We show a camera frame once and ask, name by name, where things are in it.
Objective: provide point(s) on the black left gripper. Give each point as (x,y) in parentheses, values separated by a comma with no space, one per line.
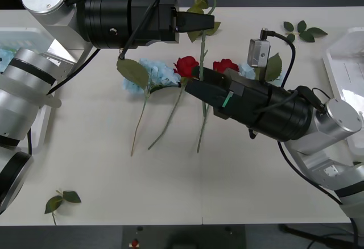
(163,18)

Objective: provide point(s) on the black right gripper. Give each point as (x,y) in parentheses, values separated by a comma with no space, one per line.
(247,101)

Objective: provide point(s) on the pale blue flower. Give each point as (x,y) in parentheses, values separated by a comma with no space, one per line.
(162,74)
(5,58)
(247,71)

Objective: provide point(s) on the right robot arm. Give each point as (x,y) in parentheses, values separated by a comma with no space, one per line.
(338,118)

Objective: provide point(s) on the loose twig, broad green leaves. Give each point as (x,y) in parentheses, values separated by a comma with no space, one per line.
(214,26)

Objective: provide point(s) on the loose twig, five green leaves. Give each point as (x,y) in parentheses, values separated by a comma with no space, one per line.
(307,35)

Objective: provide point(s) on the shallow white box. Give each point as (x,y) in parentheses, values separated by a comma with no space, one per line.
(17,37)
(347,70)

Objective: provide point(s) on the red stop button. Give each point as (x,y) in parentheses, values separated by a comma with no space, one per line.
(134,243)

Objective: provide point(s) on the loose twig, two green leaves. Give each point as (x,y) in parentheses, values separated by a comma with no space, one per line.
(72,196)

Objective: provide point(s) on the black stand leg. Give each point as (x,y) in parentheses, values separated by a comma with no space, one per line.
(312,236)

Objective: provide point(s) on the right arm wrist camera box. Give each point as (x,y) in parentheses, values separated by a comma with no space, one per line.
(257,53)

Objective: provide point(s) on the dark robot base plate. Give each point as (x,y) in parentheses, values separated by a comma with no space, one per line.
(199,237)

